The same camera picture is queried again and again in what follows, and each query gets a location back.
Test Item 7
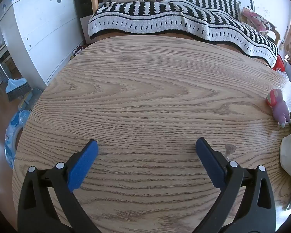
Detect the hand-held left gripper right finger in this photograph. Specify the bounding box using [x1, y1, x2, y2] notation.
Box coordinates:
[195, 137, 277, 233]

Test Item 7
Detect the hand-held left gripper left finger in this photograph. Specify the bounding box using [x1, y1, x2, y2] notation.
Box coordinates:
[17, 139, 101, 233]

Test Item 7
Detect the small clear wrapper scrap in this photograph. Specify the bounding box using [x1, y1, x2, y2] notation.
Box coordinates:
[224, 144, 237, 161]

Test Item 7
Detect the grey blue dustpan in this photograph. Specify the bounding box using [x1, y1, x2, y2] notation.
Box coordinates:
[18, 88, 43, 111]

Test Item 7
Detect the purple toy figure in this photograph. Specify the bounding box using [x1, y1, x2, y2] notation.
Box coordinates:
[266, 89, 291, 127]

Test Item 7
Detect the blue broom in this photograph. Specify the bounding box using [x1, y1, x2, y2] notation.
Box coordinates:
[0, 41, 31, 102]

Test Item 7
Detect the red bag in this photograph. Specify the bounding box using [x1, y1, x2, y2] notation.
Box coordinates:
[274, 55, 285, 72]

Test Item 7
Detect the white dresser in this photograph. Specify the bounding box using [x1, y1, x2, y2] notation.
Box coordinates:
[0, 0, 86, 90]

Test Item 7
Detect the wooden sofa armrest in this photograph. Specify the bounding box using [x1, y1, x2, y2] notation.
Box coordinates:
[264, 29, 281, 45]
[90, 0, 111, 14]

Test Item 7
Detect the pink cartoon pillow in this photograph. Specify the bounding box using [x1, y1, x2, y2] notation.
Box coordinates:
[240, 6, 277, 33]

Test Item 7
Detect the black white striped blanket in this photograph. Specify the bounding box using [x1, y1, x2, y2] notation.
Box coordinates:
[88, 0, 279, 68]

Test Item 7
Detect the black cabinet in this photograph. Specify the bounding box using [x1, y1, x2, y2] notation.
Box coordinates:
[71, 0, 102, 20]

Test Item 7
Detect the blue inflatable swim ring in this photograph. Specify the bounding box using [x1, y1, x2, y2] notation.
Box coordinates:
[4, 110, 31, 170]

